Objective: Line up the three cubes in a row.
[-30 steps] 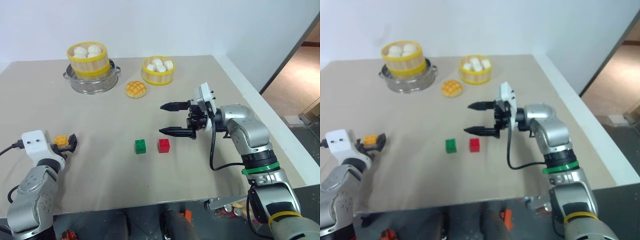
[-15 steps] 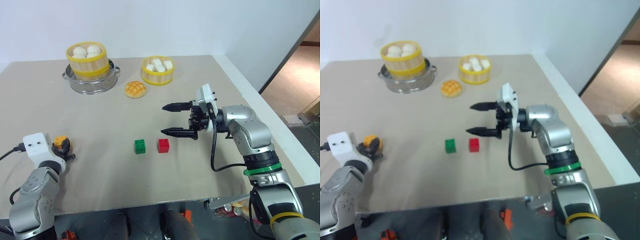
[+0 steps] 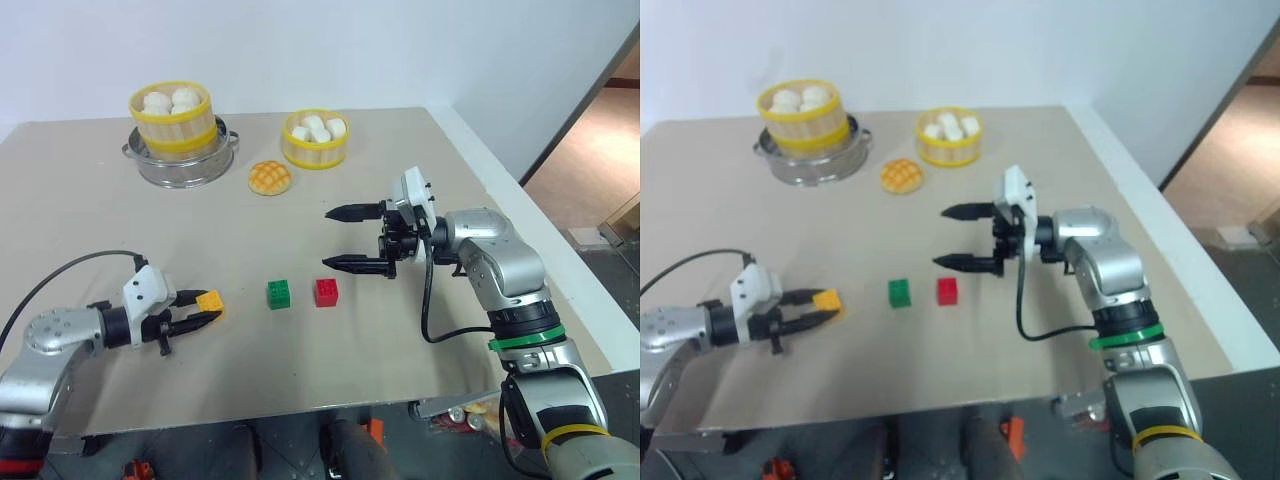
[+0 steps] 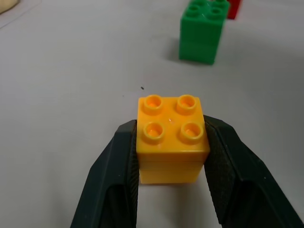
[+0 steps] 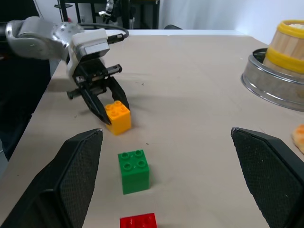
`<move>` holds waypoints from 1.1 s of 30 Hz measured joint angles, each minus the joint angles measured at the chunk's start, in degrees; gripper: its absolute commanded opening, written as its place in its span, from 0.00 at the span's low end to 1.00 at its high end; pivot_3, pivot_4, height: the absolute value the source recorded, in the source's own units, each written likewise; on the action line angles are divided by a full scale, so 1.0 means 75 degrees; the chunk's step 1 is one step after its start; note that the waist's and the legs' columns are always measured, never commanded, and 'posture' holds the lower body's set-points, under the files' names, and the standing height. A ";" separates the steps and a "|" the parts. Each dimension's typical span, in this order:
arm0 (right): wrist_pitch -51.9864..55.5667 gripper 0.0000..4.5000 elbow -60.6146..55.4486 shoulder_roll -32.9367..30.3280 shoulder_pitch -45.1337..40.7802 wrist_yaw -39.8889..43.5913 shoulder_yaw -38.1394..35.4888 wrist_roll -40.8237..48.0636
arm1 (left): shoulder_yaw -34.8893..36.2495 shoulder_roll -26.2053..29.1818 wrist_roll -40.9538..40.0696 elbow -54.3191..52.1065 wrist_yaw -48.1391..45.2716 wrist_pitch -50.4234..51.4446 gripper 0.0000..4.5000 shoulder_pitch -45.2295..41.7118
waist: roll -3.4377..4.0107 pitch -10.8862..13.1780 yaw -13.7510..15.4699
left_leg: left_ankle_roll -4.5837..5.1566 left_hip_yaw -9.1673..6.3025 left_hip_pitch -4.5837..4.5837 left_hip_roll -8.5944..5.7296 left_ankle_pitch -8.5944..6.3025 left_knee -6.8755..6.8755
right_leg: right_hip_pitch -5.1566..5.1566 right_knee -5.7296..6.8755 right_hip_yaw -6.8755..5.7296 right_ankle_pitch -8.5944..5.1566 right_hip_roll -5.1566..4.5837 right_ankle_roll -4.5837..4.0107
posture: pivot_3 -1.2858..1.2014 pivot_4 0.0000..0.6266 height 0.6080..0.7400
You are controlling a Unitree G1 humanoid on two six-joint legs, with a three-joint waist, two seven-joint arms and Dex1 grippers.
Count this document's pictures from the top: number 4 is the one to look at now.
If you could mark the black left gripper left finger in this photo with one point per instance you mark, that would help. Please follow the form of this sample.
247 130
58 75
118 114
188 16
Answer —
109 180

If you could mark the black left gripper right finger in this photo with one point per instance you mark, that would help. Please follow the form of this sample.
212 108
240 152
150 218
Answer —
240 180

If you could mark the yellow studded building block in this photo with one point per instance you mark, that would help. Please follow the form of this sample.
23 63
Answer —
172 140

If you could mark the green studded building block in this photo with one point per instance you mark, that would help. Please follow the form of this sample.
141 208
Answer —
202 35

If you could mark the red studded building block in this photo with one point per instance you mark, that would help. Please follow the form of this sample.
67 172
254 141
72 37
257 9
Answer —
234 9

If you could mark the cream rounded object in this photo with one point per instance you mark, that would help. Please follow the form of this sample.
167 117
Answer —
6 4

